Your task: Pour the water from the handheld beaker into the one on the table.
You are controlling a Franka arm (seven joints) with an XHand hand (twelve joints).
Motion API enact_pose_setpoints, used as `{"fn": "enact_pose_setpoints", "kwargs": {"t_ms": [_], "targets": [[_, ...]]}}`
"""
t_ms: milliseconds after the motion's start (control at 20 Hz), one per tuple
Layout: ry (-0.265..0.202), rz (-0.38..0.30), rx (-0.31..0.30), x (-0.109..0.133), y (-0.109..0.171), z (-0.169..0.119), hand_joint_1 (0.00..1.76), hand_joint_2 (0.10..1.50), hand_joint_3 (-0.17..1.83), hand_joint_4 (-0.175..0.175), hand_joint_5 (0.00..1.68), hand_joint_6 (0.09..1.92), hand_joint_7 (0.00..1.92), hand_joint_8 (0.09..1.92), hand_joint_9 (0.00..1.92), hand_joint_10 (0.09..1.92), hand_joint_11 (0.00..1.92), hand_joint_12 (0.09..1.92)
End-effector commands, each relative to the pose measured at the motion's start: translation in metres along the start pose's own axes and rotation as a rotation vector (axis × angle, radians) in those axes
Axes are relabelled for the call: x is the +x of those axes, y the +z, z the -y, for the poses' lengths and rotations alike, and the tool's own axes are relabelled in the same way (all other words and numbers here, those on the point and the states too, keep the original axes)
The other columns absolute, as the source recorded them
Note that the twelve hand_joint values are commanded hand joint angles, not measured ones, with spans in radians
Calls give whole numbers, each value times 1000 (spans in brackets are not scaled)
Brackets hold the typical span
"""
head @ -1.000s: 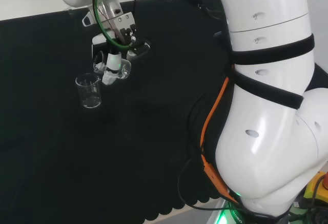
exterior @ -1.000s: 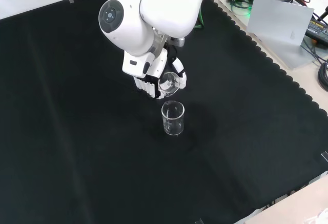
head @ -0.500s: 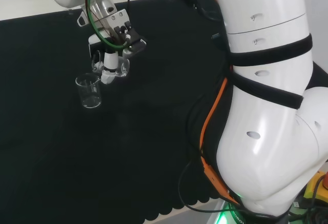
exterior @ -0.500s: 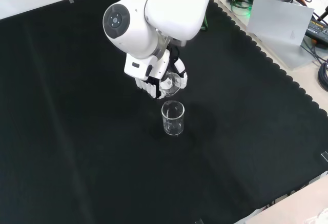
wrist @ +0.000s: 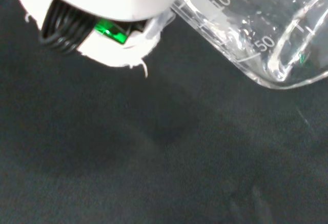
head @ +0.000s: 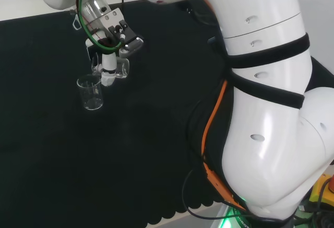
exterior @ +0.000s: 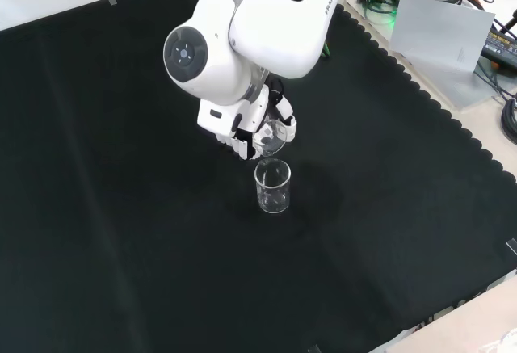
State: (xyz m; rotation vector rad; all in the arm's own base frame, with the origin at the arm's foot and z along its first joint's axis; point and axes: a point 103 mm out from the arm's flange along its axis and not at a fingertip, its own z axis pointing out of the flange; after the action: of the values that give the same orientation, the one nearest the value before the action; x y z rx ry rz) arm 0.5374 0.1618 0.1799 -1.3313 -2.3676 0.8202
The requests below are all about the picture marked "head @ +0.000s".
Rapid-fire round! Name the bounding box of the small clear glass beaker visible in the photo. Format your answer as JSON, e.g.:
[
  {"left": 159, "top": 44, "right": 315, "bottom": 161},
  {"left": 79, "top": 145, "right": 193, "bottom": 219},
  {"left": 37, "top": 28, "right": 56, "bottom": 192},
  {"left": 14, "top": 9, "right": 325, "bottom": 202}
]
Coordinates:
[{"left": 90, "top": 56, "right": 130, "bottom": 80}]

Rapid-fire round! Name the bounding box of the green cable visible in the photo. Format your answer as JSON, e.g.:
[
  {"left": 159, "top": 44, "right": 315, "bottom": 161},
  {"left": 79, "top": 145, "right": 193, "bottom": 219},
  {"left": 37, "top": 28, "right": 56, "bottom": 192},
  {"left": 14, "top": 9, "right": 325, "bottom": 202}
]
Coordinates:
[{"left": 77, "top": 0, "right": 124, "bottom": 54}]

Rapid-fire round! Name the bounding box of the orange cable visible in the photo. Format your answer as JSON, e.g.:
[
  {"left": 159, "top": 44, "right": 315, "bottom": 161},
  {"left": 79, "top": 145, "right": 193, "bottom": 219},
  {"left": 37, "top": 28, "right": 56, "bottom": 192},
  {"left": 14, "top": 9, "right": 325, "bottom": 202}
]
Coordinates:
[{"left": 201, "top": 80, "right": 248, "bottom": 211}]

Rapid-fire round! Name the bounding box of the black bench cloth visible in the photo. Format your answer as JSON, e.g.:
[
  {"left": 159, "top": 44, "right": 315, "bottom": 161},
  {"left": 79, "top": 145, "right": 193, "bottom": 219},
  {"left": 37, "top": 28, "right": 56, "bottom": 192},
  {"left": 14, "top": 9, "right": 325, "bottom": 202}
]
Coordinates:
[{"left": 0, "top": 0, "right": 334, "bottom": 228}]

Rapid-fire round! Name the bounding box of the tall clear glass beaker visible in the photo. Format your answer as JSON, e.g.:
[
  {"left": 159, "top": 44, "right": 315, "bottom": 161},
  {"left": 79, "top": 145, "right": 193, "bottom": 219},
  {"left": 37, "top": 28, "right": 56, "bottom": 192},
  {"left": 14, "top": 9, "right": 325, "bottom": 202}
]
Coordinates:
[{"left": 76, "top": 74, "right": 105, "bottom": 111}]

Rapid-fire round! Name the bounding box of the thin black cable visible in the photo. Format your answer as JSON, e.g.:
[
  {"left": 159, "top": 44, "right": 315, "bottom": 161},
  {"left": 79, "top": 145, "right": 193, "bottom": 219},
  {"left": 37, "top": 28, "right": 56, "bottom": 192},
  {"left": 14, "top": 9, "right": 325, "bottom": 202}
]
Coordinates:
[{"left": 181, "top": 169, "right": 261, "bottom": 220}]

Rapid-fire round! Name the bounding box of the yellow stop button box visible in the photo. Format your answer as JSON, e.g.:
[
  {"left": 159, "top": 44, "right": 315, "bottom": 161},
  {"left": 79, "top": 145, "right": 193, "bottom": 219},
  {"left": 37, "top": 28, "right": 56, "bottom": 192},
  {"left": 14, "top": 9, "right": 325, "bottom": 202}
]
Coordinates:
[{"left": 308, "top": 172, "right": 334, "bottom": 211}]

